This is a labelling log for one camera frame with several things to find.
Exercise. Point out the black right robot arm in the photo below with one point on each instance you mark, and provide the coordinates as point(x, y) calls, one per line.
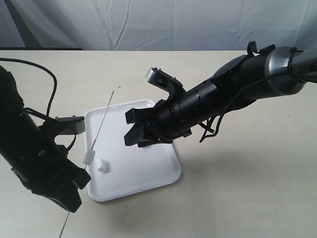
point(260, 73)

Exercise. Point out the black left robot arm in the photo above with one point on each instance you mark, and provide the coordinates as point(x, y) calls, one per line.
point(10, 100)

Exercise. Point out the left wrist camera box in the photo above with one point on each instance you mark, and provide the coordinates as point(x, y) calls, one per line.
point(73, 125)

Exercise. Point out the grey wrinkled backdrop cloth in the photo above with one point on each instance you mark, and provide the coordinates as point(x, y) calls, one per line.
point(157, 25)

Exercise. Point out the white marshmallow tip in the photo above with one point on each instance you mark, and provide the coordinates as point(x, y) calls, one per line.
point(102, 165)

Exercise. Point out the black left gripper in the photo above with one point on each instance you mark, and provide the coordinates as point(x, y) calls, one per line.
point(41, 165)

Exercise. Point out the white marshmallow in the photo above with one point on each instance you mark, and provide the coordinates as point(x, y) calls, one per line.
point(89, 157)

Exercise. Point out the white rectangular plastic tray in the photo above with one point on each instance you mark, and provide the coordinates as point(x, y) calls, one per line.
point(131, 169)

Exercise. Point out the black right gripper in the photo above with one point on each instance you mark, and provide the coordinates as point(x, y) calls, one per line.
point(174, 117)

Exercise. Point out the thin metal skewer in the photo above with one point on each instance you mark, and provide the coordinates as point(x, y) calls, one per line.
point(92, 148)

